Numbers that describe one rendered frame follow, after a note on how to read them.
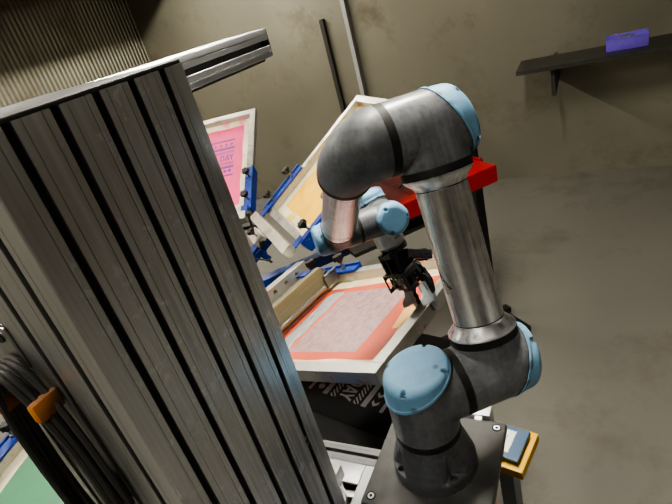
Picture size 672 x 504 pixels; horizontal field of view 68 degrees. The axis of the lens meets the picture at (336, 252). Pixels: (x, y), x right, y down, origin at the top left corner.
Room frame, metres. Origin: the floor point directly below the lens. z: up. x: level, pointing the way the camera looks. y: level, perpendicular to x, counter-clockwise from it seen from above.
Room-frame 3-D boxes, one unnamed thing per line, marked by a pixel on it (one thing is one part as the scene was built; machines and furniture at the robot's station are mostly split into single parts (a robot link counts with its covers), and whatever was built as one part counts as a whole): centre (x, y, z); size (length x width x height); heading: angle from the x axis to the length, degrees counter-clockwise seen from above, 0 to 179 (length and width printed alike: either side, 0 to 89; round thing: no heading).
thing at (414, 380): (0.64, -0.08, 1.42); 0.13 x 0.12 x 0.14; 99
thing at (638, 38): (3.74, -2.51, 1.21); 0.28 x 0.19 x 0.09; 59
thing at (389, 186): (2.49, -0.54, 1.06); 0.61 x 0.46 x 0.12; 107
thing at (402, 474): (0.64, -0.07, 1.31); 0.15 x 0.15 x 0.10
